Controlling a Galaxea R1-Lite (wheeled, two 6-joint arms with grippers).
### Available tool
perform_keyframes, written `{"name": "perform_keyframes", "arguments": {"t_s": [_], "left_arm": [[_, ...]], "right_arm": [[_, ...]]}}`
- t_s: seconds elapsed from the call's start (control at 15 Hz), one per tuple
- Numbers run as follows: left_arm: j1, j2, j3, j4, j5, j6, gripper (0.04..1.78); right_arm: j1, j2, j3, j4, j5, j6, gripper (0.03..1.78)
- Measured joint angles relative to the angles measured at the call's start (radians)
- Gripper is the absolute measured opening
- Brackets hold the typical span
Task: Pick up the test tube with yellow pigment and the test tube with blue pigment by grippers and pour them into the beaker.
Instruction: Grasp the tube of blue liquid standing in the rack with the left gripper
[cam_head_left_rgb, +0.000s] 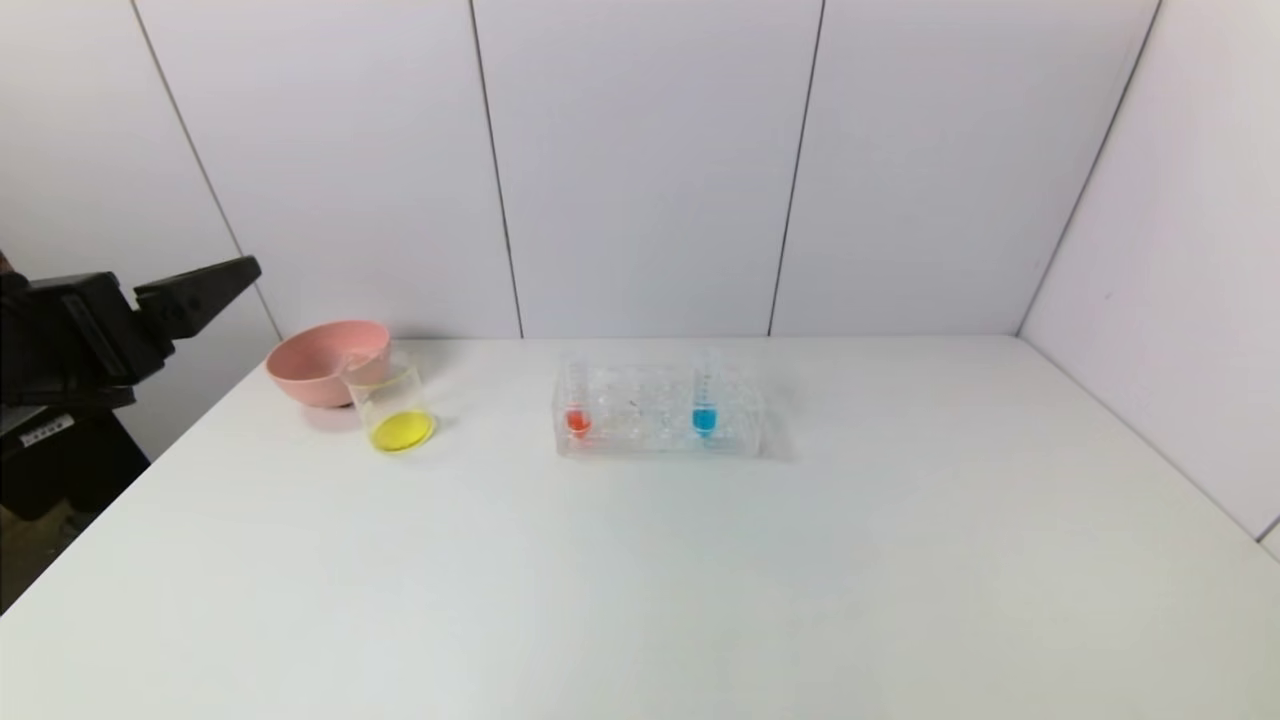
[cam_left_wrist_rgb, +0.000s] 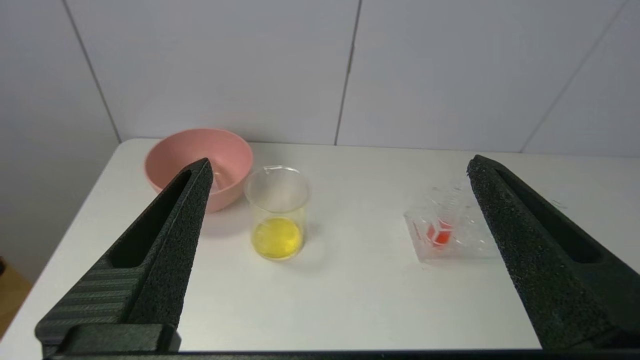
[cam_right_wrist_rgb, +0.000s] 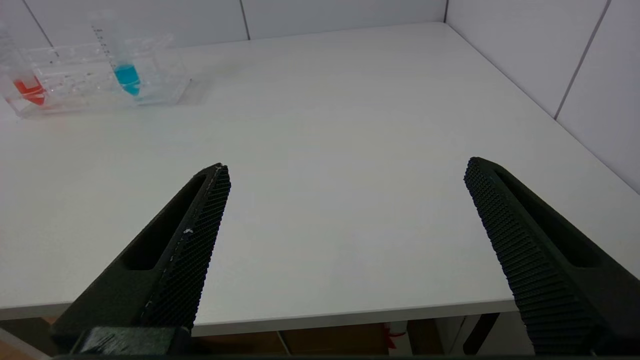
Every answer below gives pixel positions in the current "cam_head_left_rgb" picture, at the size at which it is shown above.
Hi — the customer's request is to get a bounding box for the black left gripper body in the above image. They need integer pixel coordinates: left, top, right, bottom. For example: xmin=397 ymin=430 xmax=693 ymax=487
xmin=0 ymin=270 xmax=175 ymax=406

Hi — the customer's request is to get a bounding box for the clear glass beaker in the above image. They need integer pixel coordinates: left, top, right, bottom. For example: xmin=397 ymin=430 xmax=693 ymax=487
xmin=342 ymin=350 xmax=439 ymax=454

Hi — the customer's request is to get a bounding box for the test tube with red pigment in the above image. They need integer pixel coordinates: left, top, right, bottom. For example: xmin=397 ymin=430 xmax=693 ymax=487
xmin=565 ymin=362 xmax=594 ymax=439

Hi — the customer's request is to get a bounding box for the clear acrylic test tube rack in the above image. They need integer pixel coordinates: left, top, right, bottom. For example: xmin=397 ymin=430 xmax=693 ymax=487
xmin=552 ymin=358 xmax=766 ymax=459

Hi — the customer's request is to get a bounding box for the test tube with blue pigment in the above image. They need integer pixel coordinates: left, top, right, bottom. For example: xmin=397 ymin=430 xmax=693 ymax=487
xmin=691 ymin=352 xmax=719 ymax=439

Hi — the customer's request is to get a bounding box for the pink bowl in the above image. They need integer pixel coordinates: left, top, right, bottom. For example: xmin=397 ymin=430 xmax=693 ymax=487
xmin=264 ymin=320 xmax=393 ymax=409

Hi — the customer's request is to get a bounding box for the black bulky object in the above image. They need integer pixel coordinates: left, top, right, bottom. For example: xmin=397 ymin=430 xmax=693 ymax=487
xmin=0 ymin=440 xmax=151 ymax=523

